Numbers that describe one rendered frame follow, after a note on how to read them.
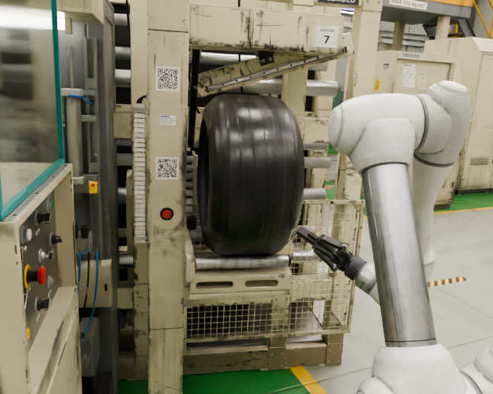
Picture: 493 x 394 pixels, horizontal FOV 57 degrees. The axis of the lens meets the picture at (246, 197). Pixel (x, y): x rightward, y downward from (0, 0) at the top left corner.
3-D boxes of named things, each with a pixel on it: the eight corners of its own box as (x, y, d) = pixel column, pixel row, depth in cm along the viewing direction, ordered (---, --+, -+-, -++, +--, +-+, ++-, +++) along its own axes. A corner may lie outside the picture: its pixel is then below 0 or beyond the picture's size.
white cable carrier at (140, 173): (134, 243, 158) (133, 103, 146) (135, 238, 163) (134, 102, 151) (148, 243, 159) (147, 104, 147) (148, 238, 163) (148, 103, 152)
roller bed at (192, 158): (149, 223, 196) (149, 155, 189) (149, 213, 210) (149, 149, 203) (195, 223, 200) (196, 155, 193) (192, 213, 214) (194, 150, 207)
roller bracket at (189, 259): (185, 284, 152) (186, 256, 149) (179, 242, 190) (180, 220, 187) (196, 283, 153) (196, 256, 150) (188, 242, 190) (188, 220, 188)
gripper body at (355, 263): (358, 270, 137) (332, 252, 140) (350, 286, 143) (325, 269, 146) (370, 256, 141) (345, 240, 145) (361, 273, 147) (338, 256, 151)
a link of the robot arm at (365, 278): (365, 299, 140) (348, 288, 142) (378, 282, 146) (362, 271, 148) (374, 282, 134) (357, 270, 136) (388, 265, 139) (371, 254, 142)
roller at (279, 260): (192, 271, 157) (192, 266, 154) (191, 259, 160) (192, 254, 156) (289, 269, 164) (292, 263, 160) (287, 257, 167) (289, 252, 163)
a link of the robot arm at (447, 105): (442, 142, 118) (392, 143, 116) (462, 73, 108) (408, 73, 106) (469, 166, 107) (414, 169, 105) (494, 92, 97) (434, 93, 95)
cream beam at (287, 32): (188, 44, 168) (188, 1, 165) (183, 48, 192) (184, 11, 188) (342, 55, 180) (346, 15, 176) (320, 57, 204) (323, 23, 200)
